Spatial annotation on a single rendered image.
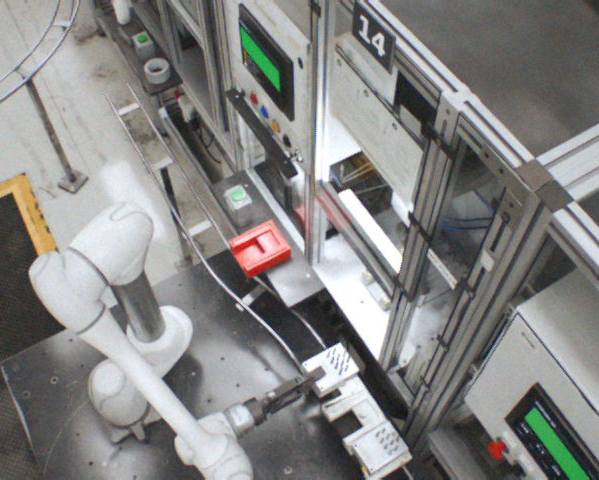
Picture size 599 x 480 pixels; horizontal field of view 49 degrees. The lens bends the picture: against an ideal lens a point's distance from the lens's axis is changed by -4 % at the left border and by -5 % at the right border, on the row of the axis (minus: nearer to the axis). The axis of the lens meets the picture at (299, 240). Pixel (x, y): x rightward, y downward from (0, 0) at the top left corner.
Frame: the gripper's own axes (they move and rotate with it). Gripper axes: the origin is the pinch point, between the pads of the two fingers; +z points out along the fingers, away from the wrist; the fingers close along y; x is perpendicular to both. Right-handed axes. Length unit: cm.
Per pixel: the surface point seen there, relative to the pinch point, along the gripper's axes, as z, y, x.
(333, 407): 3.4, -14.6, -6.0
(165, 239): -4, -103, 129
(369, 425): 9.4, -14.7, -16.0
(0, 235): -77, -102, 174
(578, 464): 18, 63, -57
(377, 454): 5.6, -9.9, -25.1
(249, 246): 8, -11, 52
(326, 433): 1.1, -34.8, -7.2
